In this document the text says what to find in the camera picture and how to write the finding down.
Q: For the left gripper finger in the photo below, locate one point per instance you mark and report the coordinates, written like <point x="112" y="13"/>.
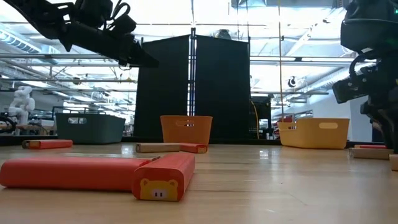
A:
<point x="136" y="57"/>

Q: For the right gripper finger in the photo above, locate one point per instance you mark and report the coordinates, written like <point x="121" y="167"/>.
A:
<point x="392" y="137"/>

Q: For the natural wooden block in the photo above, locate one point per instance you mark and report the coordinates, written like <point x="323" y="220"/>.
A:
<point x="370" y="153"/>
<point x="124" y="156"/>
<point x="394" y="162"/>
<point x="155" y="147"/>

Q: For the yellow plastic bin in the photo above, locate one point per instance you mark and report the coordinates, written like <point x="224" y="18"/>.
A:
<point x="311" y="137"/>

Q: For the red block with lion face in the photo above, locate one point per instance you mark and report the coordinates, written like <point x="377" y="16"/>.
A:
<point x="168" y="169"/>

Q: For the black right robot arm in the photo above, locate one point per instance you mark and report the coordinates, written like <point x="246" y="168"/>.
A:
<point x="370" y="28"/>

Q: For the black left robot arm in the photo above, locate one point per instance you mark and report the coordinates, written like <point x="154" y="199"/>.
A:
<point x="40" y="15"/>

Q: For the black folding partition screen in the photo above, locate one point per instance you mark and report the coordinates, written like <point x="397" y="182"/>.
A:
<point x="161" y="93"/>

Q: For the teal plastic bin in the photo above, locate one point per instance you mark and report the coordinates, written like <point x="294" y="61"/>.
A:
<point x="93" y="130"/>

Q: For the black hanging device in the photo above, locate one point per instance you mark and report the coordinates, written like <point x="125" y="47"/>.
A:
<point x="224" y="33"/>
<point x="291" y="81"/>

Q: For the orange plastic bin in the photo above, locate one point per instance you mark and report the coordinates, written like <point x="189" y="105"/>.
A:
<point x="192" y="130"/>

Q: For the white humanoid robot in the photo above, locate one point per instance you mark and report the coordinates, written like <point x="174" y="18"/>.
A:
<point x="21" y="104"/>

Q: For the cluttered workbench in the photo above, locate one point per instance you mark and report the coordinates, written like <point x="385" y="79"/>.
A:
<point x="37" y="127"/>

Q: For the thin metal pole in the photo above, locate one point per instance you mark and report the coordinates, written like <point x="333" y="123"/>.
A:
<point x="280" y="77"/>

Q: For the black equipment rack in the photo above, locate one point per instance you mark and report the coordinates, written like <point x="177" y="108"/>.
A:
<point x="264" y="107"/>

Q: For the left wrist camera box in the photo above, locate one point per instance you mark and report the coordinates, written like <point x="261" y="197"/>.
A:
<point x="93" y="9"/>

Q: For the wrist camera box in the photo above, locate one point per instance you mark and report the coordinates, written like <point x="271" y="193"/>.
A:
<point x="351" y="90"/>
<point x="93" y="9"/>

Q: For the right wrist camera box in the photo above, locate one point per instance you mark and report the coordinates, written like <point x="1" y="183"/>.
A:
<point x="351" y="90"/>

